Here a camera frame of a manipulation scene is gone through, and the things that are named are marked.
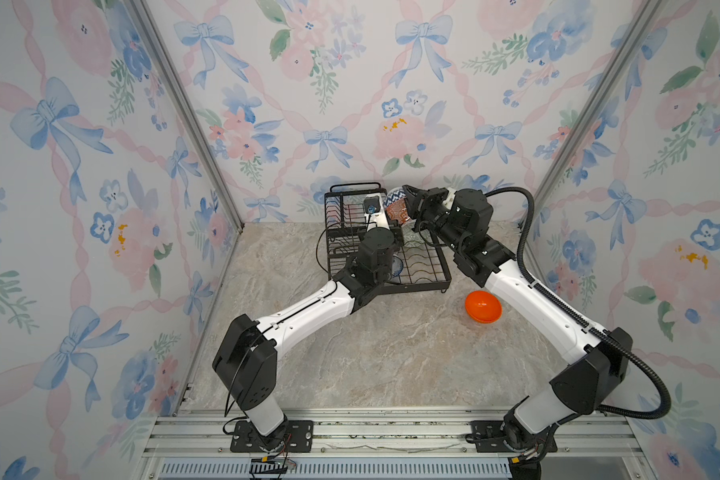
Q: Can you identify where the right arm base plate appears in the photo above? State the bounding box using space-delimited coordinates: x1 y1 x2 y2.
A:
470 419 558 454

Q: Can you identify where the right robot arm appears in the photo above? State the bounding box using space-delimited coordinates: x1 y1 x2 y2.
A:
403 185 632 451

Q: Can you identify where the orange bowl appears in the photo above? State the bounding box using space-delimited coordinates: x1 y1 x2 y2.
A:
464 290 503 324

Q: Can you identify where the black corrugated cable conduit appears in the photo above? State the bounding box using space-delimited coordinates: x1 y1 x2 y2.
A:
484 186 673 421

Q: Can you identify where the black wire dish rack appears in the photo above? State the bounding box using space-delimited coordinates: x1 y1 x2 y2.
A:
323 182 451 294

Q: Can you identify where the aluminium mounting rail frame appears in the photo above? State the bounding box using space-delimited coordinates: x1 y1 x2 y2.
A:
131 407 657 479

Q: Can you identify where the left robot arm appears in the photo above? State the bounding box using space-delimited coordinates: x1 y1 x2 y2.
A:
212 225 399 451

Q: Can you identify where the red patterned bowl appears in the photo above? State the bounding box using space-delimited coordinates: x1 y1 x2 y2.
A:
384 186 411 226

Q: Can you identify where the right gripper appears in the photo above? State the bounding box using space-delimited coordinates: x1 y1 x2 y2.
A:
404 185 469 260

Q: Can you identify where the corner aluminium profile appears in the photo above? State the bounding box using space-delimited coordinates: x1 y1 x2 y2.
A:
124 0 244 234
518 0 667 232

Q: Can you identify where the right corner aluminium profile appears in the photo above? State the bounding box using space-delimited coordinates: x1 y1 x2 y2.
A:
518 0 667 232

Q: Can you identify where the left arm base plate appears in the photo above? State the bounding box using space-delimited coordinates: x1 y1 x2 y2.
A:
230 420 314 454

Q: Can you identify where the left corner aluminium profile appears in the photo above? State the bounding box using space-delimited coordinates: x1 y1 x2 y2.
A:
124 0 244 234

